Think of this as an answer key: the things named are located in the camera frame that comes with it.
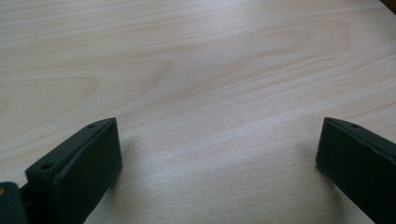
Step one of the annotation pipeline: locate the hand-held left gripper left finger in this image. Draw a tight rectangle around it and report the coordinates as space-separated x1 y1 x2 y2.
21 117 123 224

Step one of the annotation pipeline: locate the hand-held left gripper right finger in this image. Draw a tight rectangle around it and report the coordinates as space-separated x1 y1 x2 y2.
315 117 396 224

